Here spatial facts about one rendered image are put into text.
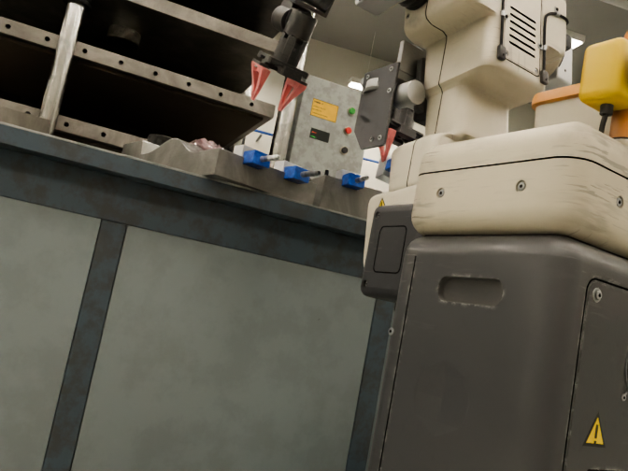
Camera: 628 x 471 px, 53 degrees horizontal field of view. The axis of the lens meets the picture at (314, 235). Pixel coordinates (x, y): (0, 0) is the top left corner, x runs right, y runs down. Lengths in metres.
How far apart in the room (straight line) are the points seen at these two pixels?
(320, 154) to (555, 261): 1.84
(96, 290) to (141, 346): 0.14
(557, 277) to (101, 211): 0.92
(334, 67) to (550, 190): 8.38
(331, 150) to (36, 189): 1.39
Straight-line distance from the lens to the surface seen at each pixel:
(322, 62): 9.01
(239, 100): 2.32
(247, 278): 1.38
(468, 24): 1.19
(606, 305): 0.72
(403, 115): 1.62
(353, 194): 1.51
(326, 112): 2.49
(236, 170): 1.31
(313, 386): 1.46
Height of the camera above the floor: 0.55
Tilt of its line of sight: 8 degrees up
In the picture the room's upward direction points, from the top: 11 degrees clockwise
